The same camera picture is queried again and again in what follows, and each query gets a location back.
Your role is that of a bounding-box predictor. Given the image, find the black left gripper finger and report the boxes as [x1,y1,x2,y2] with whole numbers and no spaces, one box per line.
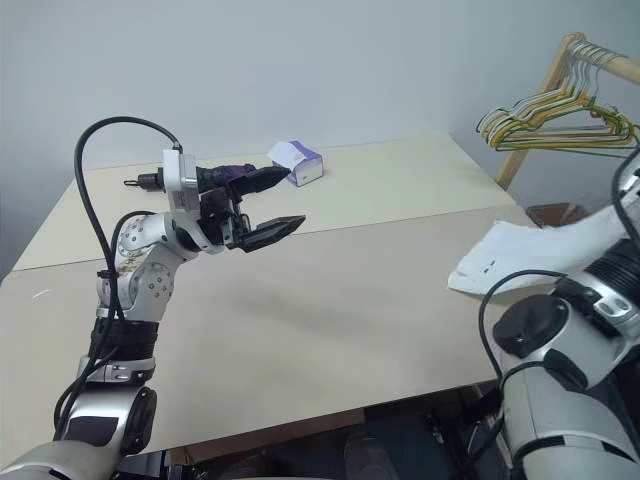
[238,214,308,254]
[230,166,292,198]

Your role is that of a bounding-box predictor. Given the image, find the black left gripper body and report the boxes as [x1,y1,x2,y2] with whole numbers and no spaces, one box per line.
[199,187,252,254]

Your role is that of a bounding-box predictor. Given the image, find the white cloth garment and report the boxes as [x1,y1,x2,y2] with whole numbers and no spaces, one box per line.
[446,201,627,302]

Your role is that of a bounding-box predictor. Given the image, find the black purple folded umbrella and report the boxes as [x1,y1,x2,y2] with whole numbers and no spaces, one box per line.
[123,161,257,194]

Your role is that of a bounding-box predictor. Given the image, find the purple tissue box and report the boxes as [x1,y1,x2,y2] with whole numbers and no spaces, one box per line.
[266,140,326,190]

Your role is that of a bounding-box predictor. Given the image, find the brown cardboard box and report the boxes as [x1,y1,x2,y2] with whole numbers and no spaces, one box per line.
[526,201,587,230]

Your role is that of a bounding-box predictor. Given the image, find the wooden clothes rack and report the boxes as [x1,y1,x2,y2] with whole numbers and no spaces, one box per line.
[494,31,640,192]

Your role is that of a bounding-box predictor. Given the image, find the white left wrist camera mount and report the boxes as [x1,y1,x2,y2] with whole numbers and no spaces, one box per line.
[161,148,202,222]

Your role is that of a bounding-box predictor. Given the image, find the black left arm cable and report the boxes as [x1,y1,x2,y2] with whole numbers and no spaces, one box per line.
[51,116,182,444]

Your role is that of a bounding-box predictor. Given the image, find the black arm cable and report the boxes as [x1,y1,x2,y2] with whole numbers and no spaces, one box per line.
[51,116,182,444]
[457,147,640,480]

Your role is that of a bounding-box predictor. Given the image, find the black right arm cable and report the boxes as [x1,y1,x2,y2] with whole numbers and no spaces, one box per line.
[457,147,640,480]

